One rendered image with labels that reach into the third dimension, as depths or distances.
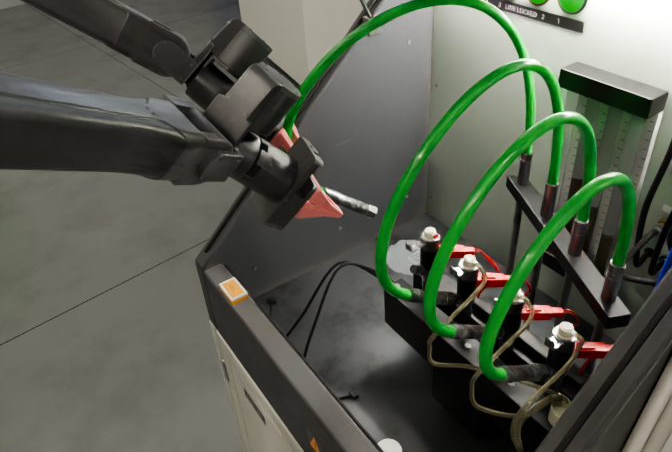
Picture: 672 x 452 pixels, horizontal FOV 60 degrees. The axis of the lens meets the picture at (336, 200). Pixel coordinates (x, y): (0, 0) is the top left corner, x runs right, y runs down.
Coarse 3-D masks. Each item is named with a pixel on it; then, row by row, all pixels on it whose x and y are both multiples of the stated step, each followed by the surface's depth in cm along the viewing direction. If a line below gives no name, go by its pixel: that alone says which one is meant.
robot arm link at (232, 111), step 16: (256, 64) 60; (240, 80) 60; (256, 80) 60; (272, 80) 60; (288, 80) 66; (224, 96) 61; (240, 96) 60; (256, 96) 60; (272, 96) 61; (288, 96) 62; (208, 112) 61; (224, 112) 61; (240, 112) 60; (256, 112) 61; (272, 112) 62; (224, 128) 61; (240, 128) 60; (256, 128) 62; (272, 128) 64; (208, 160) 56; (224, 160) 58; (240, 160) 61; (208, 176) 58; (224, 176) 61
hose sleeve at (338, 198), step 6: (330, 192) 88; (336, 192) 89; (330, 198) 88; (336, 198) 89; (342, 198) 89; (348, 198) 90; (342, 204) 89; (348, 204) 90; (354, 204) 90; (360, 204) 91; (366, 204) 91; (354, 210) 91; (360, 210) 91; (366, 210) 91
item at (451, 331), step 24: (552, 120) 62; (576, 120) 64; (528, 144) 61; (504, 168) 61; (480, 192) 60; (456, 216) 61; (576, 216) 78; (456, 240) 61; (576, 240) 79; (432, 264) 63; (432, 288) 63; (432, 312) 65; (456, 336) 70; (480, 336) 74
